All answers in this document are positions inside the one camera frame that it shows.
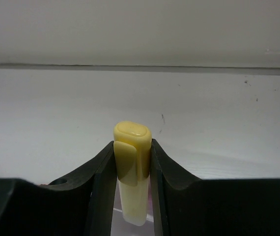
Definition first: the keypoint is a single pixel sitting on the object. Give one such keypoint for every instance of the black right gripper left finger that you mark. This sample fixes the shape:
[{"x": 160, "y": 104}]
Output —
[{"x": 79, "y": 203}]

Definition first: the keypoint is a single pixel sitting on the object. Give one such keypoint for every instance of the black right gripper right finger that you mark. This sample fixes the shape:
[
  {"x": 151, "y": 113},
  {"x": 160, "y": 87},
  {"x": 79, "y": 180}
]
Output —
[{"x": 185, "y": 205}]

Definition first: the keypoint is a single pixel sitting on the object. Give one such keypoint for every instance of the yellow highlighter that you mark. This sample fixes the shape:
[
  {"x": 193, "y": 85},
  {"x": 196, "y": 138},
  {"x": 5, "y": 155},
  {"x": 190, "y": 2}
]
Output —
[{"x": 132, "y": 145}]

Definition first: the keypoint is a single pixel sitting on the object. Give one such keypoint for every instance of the pink highlighter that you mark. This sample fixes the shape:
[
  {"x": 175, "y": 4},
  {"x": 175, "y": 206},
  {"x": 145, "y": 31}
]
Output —
[{"x": 149, "y": 204}]

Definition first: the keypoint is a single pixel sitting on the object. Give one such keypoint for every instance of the white compartment organizer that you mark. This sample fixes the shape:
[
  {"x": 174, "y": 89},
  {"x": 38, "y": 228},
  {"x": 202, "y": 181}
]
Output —
[{"x": 121, "y": 227}]

